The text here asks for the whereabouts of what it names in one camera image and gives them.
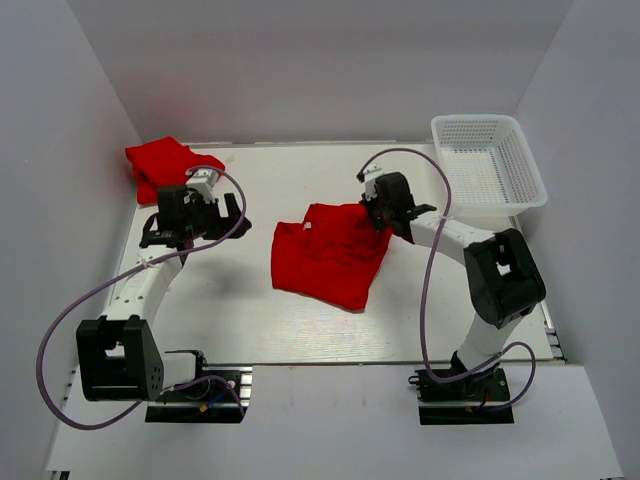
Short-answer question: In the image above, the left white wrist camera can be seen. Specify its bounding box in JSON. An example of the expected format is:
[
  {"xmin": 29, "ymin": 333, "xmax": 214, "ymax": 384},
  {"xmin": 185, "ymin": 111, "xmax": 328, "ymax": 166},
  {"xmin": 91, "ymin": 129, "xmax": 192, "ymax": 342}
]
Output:
[{"xmin": 186, "ymin": 168, "xmax": 219, "ymax": 203}]

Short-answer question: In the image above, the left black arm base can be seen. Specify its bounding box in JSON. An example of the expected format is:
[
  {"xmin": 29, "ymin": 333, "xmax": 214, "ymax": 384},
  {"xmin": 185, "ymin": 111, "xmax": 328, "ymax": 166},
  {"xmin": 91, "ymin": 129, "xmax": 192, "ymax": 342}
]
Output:
[{"xmin": 145, "ymin": 350, "xmax": 253, "ymax": 424}]

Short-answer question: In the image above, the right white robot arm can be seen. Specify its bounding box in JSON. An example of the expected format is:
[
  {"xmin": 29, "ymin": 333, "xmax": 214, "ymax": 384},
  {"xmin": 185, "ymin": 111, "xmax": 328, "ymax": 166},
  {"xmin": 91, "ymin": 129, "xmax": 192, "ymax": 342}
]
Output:
[{"xmin": 357, "ymin": 165, "xmax": 546, "ymax": 399}]

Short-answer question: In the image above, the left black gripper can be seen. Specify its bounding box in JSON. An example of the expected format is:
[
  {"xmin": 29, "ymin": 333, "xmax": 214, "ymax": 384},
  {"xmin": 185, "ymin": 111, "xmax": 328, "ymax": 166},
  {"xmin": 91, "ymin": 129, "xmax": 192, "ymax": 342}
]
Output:
[{"xmin": 184, "ymin": 193, "xmax": 252, "ymax": 240}]

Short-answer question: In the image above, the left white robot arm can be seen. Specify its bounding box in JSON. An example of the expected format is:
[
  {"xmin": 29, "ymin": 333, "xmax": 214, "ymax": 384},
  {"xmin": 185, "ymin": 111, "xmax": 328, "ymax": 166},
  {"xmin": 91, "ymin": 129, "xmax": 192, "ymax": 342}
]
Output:
[{"xmin": 76, "ymin": 184, "xmax": 251, "ymax": 401}]

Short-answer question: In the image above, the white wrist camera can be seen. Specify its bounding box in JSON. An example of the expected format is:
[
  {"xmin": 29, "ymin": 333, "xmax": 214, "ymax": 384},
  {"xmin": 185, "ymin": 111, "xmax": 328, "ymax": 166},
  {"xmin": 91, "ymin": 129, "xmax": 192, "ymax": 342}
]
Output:
[
  {"xmin": 356, "ymin": 164, "xmax": 384, "ymax": 201},
  {"xmin": 186, "ymin": 168, "xmax": 219, "ymax": 203}
]

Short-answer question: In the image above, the white plastic basket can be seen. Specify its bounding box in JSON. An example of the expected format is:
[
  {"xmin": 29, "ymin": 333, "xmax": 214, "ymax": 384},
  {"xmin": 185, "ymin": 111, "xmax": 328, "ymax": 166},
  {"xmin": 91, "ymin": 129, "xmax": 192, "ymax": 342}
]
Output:
[{"xmin": 431, "ymin": 114, "xmax": 548, "ymax": 218}]

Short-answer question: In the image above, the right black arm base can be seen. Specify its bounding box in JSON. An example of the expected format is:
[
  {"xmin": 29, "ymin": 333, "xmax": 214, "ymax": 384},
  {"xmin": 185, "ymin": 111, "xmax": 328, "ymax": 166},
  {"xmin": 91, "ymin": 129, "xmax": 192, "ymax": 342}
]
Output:
[{"xmin": 408, "ymin": 367, "xmax": 514, "ymax": 426}]

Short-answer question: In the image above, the folded red t shirt stack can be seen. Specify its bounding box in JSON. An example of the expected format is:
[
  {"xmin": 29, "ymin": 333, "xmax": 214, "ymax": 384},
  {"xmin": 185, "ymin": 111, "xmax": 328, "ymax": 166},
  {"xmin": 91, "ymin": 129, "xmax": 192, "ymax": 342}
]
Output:
[{"xmin": 124, "ymin": 137, "xmax": 225, "ymax": 206}]

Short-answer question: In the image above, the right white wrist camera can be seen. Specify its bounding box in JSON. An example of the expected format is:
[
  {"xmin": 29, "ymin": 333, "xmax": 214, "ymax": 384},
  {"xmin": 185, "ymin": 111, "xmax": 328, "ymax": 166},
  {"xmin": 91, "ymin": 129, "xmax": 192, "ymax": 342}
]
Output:
[{"xmin": 356, "ymin": 164, "xmax": 384, "ymax": 201}]

